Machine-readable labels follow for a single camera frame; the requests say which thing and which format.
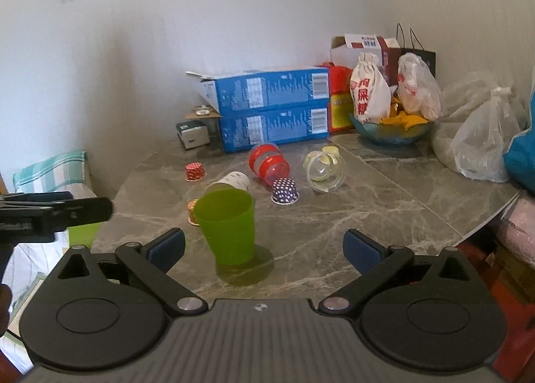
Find green checked cloth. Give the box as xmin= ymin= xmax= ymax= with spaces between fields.
xmin=12 ymin=151 xmax=89 ymax=195

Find clear plastic bag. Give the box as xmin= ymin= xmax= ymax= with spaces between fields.
xmin=430 ymin=71 xmax=528 ymax=170
xmin=450 ymin=86 xmax=523 ymax=184

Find navy dotted paper baking cup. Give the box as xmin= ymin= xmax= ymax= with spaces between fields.
xmin=271 ymin=178 xmax=301 ymax=205

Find clear plastic cup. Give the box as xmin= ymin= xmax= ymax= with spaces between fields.
xmin=304 ymin=146 xmax=348 ymax=194

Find white patterned paper cup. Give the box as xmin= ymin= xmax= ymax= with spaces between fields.
xmin=205 ymin=171 xmax=252 ymax=196

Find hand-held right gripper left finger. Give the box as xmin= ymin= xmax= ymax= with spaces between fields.
xmin=52 ymin=228 xmax=209 ymax=319

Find blue cardboard box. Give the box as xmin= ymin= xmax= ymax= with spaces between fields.
xmin=186 ymin=67 xmax=331 ymax=115
xmin=218 ymin=106 xmax=331 ymax=153

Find dark paper bag with handles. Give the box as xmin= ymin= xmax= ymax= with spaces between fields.
xmin=395 ymin=23 xmax=437 ymax=80

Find white plastic bag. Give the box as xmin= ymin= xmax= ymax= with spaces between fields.
xmin=396 ymin=53 xmax=443 ymax=120

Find red box with yellow label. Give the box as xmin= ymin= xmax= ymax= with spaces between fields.
xmin=316 ymin=61 xmax=356 ymax=134

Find blue fabric bag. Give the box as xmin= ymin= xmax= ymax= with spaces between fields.
xmin=503 ymin=86 xmax=535 ymax=194

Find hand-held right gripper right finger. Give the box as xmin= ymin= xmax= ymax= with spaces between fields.
xmin=318 ymin=229 xmax=481 ymax=319

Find green plastic cup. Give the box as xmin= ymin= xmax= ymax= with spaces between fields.
xmin=193 ymin=190 xmax=256 ymax=267

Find blue glass bowl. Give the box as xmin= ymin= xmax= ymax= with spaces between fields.
xmin=349 ymin=112 xmax=434 ymax=147

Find red dotted paper baking cup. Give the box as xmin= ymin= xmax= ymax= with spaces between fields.
xmin=185 ymin=162 xmax=207 ymax=182

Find white cloth drawstring bag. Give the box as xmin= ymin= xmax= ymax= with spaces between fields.
xmin=349 ymin=52 xmax=392 ymax=125

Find pink bundle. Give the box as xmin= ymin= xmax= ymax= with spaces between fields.
xmin=495 ymin=191 xmax=535 ymax=256

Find small grey and white device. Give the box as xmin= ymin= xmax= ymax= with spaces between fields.
xmin=176 ymin=121 xmax=211 ymax=152

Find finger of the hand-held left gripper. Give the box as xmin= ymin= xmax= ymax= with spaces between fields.
xmin=63 ymin=197 xmax=114 ymax=227

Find brown cardboard box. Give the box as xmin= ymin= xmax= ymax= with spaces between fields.
xmin=184 ymin=104 xmax=224 ymax=136

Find white and red cardboard box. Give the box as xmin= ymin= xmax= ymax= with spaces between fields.
xmin=330 ymin=34 xmax=403 ymax=75

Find red transparent plastic cup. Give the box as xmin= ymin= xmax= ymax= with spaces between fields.
xmin=248 ymin=143 xmax=291 ymax=187

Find yellow snack packets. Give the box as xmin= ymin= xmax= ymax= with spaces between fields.
xmin=380 ymin=93 xmax=430 ymax=133

